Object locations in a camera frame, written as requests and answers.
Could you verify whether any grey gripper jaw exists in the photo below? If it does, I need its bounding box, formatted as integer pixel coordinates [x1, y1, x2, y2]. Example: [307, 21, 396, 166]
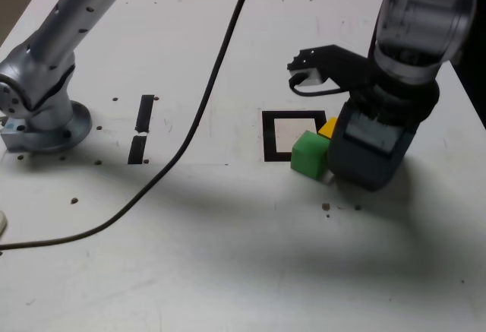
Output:
[327, 103, 419, 193]

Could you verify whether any yellow cube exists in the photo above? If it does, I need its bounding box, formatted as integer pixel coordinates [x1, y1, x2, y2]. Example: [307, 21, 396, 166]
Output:
[317, 117, 339, 140]

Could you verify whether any green cube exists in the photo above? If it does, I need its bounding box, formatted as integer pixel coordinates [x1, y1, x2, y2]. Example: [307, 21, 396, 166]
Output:
[290, 130, 330, 180]

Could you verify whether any black tape square outline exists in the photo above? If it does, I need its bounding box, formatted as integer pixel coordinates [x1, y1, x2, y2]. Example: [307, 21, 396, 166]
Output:
[261, 110, 327, 163]

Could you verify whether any black tape strip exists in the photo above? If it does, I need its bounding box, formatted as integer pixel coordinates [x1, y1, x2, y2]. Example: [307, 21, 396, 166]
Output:
[127, 94, 156, 166]

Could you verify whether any black cable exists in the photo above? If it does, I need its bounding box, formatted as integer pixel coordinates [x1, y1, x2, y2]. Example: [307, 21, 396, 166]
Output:
[0, 0, 379, 251]

